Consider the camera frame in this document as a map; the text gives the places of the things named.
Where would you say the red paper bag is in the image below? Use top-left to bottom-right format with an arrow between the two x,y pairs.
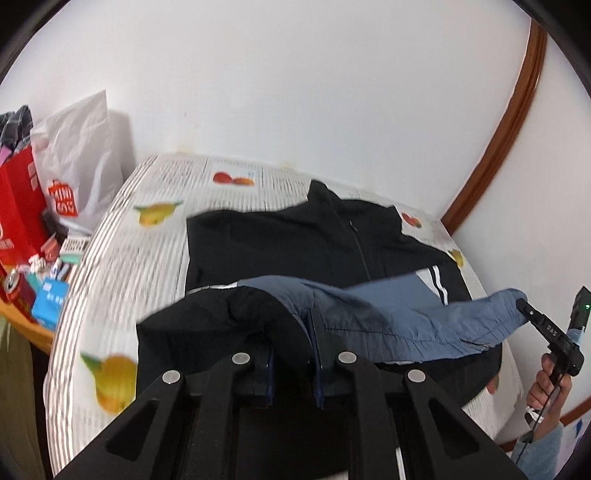
0,145 -> 49,278

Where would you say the brown wooden baseboard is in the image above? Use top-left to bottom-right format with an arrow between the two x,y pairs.
499,397 -> 591,453

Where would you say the plaid cloth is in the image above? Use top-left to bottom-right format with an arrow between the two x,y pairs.
0,105 -> 34,158

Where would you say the black white blue jacket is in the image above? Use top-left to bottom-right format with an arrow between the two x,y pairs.
136,180 -> 530,408

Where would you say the fruit printed tablecloth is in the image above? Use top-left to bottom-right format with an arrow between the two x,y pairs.
44,154 -> 525,476

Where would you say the grey calculator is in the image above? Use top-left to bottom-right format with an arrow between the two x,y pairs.
59,237 -> 91,257

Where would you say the person's right hand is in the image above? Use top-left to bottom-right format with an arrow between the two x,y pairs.
528,353 -> 574,420

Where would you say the green cloth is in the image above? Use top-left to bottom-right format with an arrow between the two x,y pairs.
0,320 -> 48,480

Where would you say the white plastic bag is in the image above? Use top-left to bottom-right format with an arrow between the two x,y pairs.
30,90 -> 126,237

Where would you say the wooden side table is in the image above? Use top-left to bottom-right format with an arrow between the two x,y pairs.
0,299 -> 57,355

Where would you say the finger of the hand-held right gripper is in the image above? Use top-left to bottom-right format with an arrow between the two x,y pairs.
515,298 -> 546,328

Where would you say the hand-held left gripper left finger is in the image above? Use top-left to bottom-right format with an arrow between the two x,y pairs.
54,347 -> 277,480

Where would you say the light blue box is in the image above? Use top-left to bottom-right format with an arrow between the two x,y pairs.
31,279 -> 71,331

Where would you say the person's right forearm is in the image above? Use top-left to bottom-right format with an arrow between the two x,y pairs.
510,414 -> 567,480

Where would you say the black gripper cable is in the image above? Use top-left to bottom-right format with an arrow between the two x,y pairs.
513,376 -> 561,462

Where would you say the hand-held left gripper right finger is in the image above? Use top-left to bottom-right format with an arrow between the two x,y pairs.
307,308 -> 532,480

